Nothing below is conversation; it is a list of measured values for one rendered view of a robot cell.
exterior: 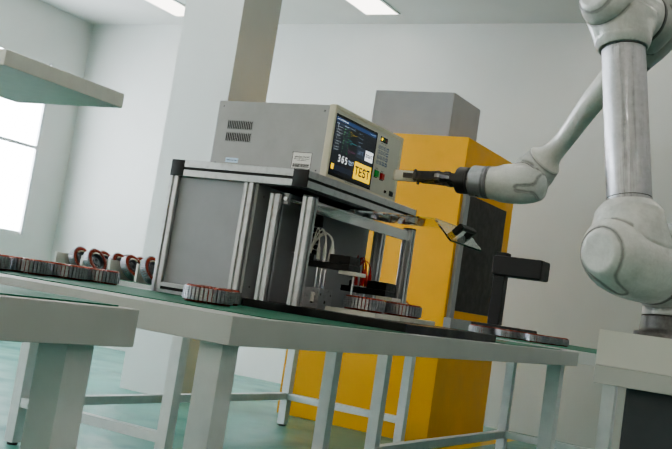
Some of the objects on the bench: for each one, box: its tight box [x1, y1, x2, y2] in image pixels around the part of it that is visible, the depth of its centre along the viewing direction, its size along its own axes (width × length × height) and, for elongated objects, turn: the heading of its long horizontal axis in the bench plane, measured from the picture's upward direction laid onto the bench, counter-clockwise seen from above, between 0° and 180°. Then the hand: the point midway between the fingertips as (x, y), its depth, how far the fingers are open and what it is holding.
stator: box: [182, 283, 235, 307], centre depth 218 cm, size 11×11×4 cm
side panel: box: [151, 175, 256, 305], centre depth 268 cm, size 28×3×32 cm, turn 117°
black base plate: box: [242, 298, 496, 343], centre depth 275 cm, size 47×64×2 cm
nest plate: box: [324, 306, 400, 321], centre depth 264 cm, size 15×15×1 cm
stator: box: [342, 294, 386, 314], centre depth 265 cm, size 11×11×4 cm
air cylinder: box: [302, 286, 333, 310], centre depth 272 cm, size 5×8×6 cm
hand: (405, 175), depth 288 cm, fingers closed
